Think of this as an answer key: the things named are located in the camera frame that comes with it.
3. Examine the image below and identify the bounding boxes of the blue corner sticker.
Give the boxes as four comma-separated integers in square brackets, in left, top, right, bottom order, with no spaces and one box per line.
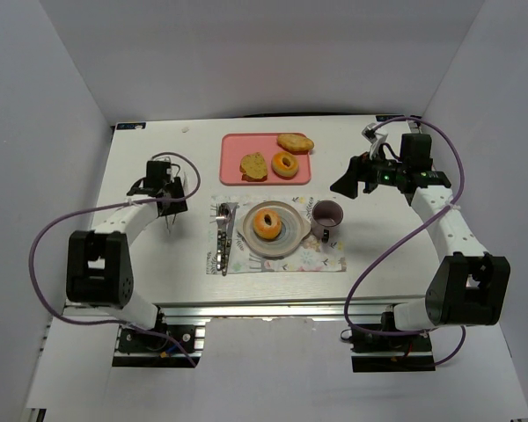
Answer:
[115,122,146,131]
[375,114,400,122]

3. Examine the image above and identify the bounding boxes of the seeded bread slice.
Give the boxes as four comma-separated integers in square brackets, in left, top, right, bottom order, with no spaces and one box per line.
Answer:
[239,152,268,182]

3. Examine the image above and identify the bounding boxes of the round plate with handles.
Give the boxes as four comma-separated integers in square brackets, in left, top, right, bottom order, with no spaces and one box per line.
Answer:
[236,200,311,258]

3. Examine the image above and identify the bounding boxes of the metal knife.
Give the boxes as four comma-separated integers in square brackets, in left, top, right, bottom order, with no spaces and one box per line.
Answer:
[222,202,238,276]

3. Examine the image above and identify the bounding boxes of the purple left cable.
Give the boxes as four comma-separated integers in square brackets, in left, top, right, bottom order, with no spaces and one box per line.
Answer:
[28,151,202,367]

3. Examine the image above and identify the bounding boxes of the floral placemat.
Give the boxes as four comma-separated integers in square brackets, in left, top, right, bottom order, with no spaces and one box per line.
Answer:
[205,194,347,275]

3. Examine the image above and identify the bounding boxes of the metal serving tongs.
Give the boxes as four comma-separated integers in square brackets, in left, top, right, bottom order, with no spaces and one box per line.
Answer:
[162,176,187,233]

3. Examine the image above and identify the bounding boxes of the blue right corner sticker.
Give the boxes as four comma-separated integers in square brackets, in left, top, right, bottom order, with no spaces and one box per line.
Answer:
[375,114,400,122]

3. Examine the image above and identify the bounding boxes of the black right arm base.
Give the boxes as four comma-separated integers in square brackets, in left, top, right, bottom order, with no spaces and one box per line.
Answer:
[340,328,436,374]

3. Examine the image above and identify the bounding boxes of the oval bread roll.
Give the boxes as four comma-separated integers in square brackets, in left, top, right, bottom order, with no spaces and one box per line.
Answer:
[276,134,314,154]

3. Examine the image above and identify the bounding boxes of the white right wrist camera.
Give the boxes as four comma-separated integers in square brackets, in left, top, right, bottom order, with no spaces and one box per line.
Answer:
[362,123,388,159]

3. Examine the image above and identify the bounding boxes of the glazed top donut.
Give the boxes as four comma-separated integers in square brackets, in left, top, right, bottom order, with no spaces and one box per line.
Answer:
[253,208,282,240]

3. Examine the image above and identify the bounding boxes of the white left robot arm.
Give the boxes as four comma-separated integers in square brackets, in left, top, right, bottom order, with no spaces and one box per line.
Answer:
[66,160,187,330]

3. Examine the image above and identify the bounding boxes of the blue left corner sticker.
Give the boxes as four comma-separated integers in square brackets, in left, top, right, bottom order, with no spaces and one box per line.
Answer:
[115,122,146,131]

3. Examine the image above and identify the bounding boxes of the lower donut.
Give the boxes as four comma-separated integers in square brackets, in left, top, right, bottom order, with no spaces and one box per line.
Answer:
[271,151,299,178]

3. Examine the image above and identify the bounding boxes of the purple mug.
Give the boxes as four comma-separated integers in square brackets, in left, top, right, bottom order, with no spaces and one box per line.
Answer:
[311,200,344,244]

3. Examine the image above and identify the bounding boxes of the metal fork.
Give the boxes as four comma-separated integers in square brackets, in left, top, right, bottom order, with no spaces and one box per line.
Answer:
[216,202,231,275]

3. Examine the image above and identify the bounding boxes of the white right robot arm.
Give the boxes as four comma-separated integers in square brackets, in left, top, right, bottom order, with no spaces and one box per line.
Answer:
[330,128,510,337]

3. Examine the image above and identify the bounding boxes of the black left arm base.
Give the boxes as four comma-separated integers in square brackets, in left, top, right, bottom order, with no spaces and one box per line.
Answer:
[112,317,209,369]

